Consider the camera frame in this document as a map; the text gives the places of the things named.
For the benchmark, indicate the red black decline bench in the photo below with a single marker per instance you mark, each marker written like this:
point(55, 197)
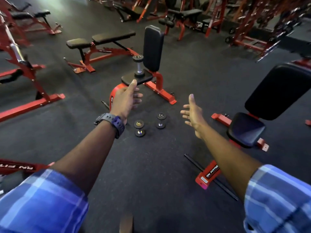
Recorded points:
point(131, 10)

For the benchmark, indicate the person's right little finger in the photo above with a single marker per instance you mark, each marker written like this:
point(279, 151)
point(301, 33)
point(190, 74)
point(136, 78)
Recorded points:
point(189, 123)

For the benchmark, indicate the person's left little finger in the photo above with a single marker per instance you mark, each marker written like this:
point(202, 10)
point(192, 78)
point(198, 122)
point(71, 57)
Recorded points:
point(135, 106)

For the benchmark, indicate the red upright seat bench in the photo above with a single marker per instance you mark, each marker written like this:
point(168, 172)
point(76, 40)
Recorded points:
point(153, 48)

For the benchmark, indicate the blue plaid shirt sleeve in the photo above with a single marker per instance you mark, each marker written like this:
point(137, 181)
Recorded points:
point(41, 203)
point(277, 201)

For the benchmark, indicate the dark blue wrist watch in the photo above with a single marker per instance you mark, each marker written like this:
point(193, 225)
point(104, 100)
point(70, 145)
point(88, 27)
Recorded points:
point(117, 123)

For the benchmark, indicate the person's left forearm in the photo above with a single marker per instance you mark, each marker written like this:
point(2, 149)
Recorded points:
point(92, 150)

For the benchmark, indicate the red incline bench black pads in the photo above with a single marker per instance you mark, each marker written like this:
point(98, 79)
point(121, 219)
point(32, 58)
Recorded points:
point(277, 92)

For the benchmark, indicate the person's right thumb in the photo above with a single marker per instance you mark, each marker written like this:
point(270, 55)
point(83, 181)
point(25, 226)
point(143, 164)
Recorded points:
point(192, 101)

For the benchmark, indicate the person's right forearm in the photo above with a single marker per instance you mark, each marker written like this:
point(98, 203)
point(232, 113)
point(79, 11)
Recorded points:
point(230, 160)

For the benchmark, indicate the person's left middle finger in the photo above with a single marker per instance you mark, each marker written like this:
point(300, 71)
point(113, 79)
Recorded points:
point(139, 95)

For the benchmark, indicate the person's left thumb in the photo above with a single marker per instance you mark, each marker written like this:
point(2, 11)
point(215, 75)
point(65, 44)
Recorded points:
point(132, 86)

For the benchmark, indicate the red weight machine rack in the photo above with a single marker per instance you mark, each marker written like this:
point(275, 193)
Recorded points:
point(257, 24)

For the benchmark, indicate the small black chrome dumbbell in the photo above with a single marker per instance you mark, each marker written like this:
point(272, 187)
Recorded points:
point(139, 67)
point(160, 120)
point(139, 128)

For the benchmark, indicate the blue plaid right shirt sleeve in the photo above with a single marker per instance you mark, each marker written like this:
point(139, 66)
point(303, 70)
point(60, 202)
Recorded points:
point(277, 201)

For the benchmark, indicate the person's right hand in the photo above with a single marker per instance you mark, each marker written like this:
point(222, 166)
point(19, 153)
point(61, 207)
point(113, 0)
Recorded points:
point(196, 117)

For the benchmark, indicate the red machine base beam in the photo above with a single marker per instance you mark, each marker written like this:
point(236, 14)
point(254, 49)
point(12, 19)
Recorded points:
point(17, 166)

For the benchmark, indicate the person's right middle finger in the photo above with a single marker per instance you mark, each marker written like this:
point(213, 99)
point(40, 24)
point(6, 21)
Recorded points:
point(185, 112)

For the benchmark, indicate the red bench with black pads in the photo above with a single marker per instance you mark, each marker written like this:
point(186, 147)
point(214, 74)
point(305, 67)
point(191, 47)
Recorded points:
point(36, 18)

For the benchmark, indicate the person's left hand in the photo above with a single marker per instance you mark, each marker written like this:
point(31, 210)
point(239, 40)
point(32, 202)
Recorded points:
point(122, 101)

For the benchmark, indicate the red adjustable flat bench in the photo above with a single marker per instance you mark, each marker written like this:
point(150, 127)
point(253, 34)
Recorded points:
point(109, 37)

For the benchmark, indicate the blue plaid left shirt sleeve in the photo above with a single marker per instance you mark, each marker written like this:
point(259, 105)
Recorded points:
point(41, 203)

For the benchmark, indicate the red bench with leg rollers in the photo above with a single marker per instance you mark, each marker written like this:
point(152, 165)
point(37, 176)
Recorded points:
point(183, 14)

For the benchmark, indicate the red squat rack frame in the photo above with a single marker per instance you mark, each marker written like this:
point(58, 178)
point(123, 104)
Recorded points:
point(29, 75)

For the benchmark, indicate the chrome barbell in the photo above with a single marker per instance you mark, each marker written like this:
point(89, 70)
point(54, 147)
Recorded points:
point(17, 52)

